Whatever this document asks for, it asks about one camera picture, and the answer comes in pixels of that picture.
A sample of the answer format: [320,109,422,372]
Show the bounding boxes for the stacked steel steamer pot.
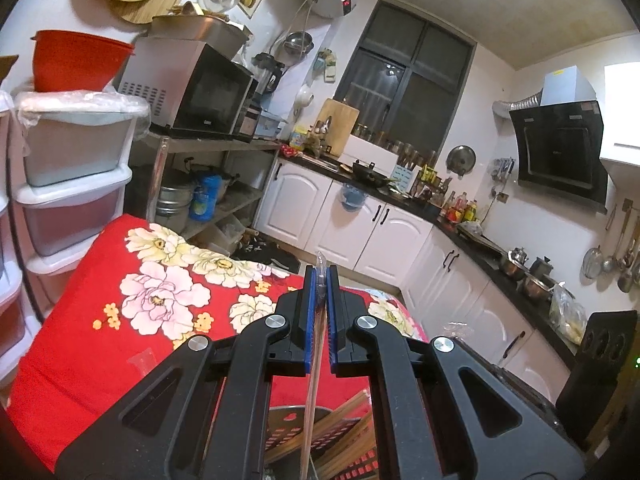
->
[156,169,197,219]

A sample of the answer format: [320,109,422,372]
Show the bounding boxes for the hanging blue plastic bag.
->
[341,183,369,213]

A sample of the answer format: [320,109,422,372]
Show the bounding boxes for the red plastic basin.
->
[31,30,136,94]

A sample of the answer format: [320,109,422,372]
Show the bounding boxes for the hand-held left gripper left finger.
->
[55,266,321,480]

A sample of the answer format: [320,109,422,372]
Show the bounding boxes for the knife block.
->
[395,161,419,194]

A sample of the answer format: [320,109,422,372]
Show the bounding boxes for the black wok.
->
[352,160,392,187]

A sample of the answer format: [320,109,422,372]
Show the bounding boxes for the large stainless steel pot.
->
[150,9,254,59]

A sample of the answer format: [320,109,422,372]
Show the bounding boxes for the white kitchen cabinets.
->
[252,157,576,401]

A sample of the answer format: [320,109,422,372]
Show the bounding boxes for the black blender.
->
[251,52,286,97]

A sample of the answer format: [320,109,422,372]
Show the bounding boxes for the dark framed window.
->
[334,2,476,155]

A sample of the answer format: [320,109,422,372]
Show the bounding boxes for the metal strainer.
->
[582,246,604,279]

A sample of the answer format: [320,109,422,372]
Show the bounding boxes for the hanging steel pot lid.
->
[446,145,475,177]

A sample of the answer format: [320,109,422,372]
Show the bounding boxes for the dark chopstick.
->
[299,251,331,480]

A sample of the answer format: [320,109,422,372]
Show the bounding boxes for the dark floor mat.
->
[240,232,302,275]

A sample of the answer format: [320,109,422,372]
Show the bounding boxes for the hanging kitchen tools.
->
[491,157,516,182]

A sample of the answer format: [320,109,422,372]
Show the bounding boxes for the clear plastic bag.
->
[549,284,589,345]

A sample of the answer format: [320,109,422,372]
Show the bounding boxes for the white plastic storage box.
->
[200,215,252,257]

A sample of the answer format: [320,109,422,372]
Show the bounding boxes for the hanging steel bowl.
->
[282,31,315,62]

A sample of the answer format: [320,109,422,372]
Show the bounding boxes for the row of glass jars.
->
[356,124,437,162]

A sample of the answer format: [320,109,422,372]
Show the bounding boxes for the group of seasoning bottles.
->
[439,191,479,224]

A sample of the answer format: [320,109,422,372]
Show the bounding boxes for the grey perforated utensil basket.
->
[262,392,378,480]

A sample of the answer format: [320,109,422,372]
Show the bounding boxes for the red floral tablecloth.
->
[5,214,431,480]

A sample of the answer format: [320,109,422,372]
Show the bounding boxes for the silver microwave oven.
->
[117,36,259,137]

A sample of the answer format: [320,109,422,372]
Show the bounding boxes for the metal shelf rack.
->
[147,127,282,257]

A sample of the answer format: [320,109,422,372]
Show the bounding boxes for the row of hanging ladles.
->
[602,199,640,294]

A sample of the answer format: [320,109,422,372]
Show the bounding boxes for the rectangular wooden cutting board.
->
[316,98,360,157]

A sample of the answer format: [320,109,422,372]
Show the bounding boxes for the clear plastic wrapper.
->
[440,324,474,344]

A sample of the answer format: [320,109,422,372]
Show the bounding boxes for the black range hood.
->
[509,101,610,207]

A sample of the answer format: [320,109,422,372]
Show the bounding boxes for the silver exhaust duct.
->
[492,89,545,122]

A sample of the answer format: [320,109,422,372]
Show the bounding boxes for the bunch of brown chopsticks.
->
[265,392,376,480]

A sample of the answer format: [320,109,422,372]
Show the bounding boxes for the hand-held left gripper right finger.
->
[327,266,586,480]

